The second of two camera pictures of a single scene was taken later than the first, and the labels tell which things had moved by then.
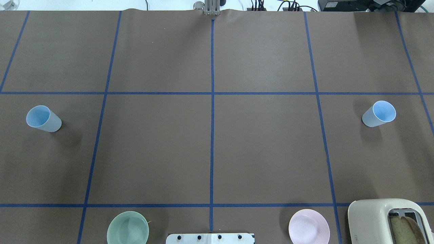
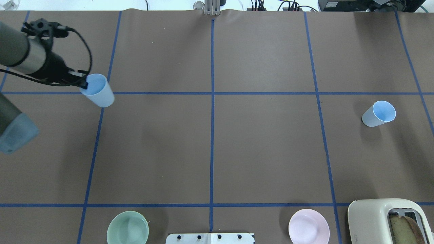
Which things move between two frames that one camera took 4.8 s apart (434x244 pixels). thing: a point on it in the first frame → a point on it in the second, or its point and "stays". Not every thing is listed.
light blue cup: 380,112 stays
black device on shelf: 405,6 stays
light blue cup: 42,117 → 99,90
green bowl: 128,227 stays
